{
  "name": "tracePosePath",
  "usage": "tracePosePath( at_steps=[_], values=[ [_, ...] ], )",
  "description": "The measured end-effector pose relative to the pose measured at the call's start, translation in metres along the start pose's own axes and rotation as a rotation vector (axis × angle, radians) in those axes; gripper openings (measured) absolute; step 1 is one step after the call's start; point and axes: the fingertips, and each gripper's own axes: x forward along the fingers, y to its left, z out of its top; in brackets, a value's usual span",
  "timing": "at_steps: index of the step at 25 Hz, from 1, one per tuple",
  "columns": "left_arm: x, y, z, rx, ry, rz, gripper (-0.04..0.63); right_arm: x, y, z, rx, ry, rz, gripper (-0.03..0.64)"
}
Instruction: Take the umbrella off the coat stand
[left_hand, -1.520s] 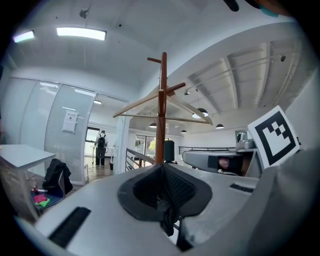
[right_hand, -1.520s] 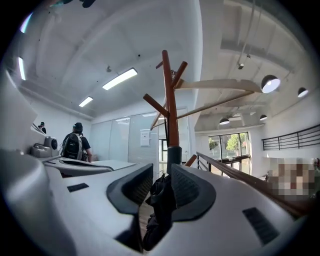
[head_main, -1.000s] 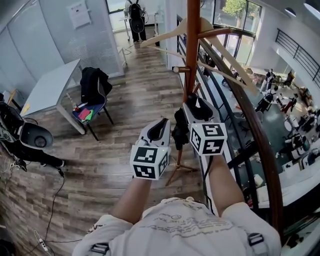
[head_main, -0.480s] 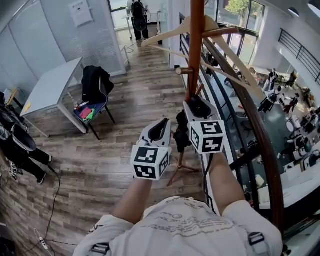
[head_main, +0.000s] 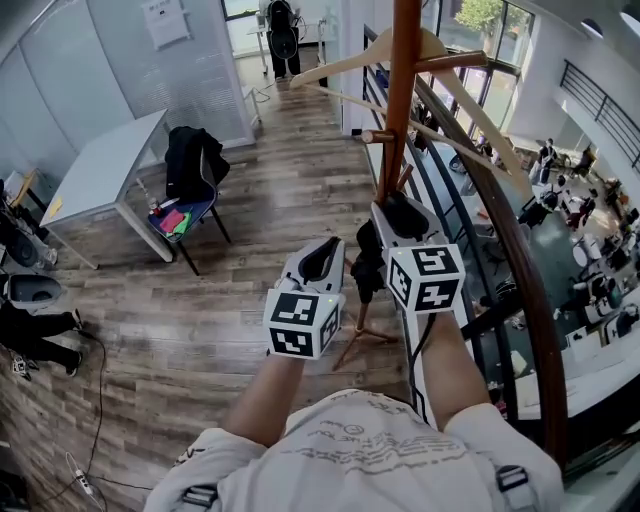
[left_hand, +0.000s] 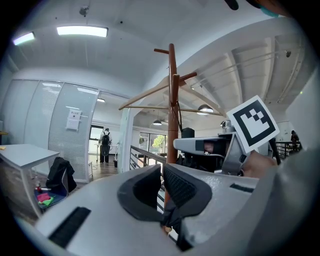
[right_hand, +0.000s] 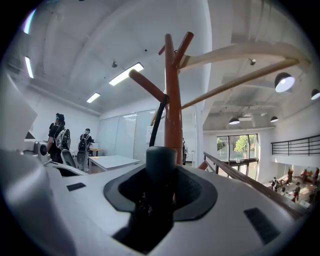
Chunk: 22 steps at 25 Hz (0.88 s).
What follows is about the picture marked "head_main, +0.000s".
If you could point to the dark wooden handrail railing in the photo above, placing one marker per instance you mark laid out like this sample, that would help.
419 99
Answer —
535 290

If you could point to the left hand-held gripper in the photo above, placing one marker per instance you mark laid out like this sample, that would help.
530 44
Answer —
300 325

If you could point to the grey rectangular table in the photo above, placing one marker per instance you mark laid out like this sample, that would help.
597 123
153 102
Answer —
100 170

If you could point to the white paper notice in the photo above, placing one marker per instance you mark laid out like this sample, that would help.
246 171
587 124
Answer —
165 22

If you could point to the person's right forearm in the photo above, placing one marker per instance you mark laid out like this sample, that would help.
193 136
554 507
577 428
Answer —
452 370

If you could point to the black metal balcony railing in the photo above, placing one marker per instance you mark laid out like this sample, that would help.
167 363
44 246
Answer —
600 110

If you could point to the chair with blue seat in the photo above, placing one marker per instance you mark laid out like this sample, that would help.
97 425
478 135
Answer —
202 207

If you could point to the person's left forearm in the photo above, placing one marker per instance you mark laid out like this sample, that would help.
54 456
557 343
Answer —
265 395

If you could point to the light wooden clothes hanger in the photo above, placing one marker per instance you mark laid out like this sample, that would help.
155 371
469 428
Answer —
475 115

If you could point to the brown wooden coat rack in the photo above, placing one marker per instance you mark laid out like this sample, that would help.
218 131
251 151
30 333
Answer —
400 75

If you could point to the red cloth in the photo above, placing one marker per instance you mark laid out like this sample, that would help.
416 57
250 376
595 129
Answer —
171 221

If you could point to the large glass window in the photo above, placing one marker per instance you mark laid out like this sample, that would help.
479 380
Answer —
480 20

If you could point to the black jacket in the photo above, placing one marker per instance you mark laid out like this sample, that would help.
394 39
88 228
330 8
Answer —
187 160

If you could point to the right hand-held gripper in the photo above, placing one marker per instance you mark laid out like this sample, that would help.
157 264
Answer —
425 295

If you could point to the green cloth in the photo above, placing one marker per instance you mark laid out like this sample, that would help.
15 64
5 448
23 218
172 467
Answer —
184 225

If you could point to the yellow sticky note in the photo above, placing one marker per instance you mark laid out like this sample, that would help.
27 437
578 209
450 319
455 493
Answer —
56 206

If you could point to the crowd of people downstairs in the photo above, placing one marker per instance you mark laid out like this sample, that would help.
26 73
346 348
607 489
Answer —
575 205

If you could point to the white power strip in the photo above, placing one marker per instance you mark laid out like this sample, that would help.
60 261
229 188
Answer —
84 481

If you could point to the person's white printed shirt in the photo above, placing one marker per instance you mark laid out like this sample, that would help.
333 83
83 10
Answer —
360 460

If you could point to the black dome pendant lamp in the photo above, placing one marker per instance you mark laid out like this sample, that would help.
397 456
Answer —
591 29
631 22

